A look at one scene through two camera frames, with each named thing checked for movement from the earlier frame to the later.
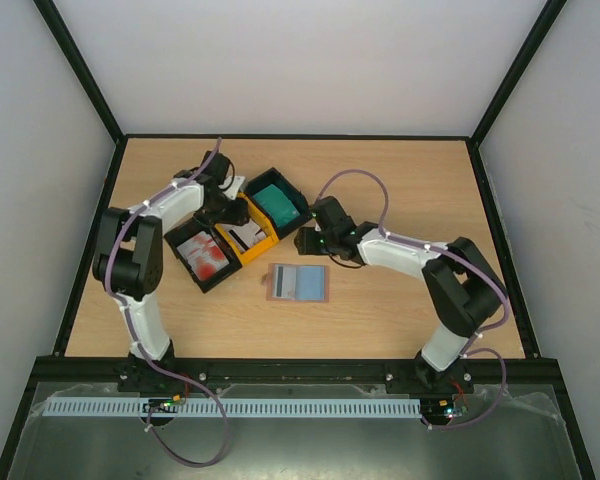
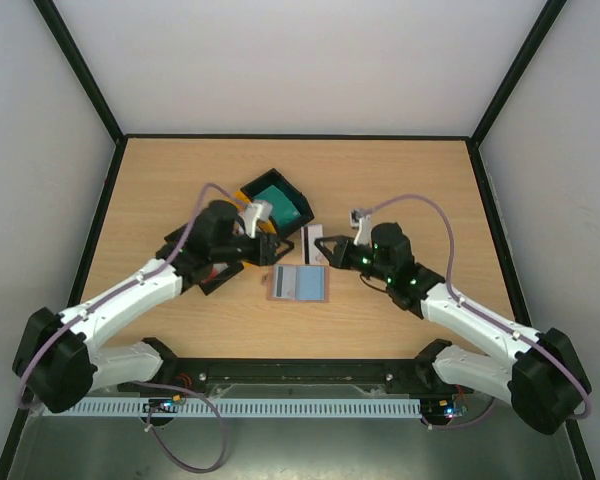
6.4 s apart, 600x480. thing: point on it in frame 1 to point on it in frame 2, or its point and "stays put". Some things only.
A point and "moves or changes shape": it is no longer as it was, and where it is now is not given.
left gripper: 238,215 to 266,245
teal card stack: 278,205 stays put
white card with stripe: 284,281 moves or changes shape
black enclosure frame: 40,364 stays put
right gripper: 306,240 to 340,253
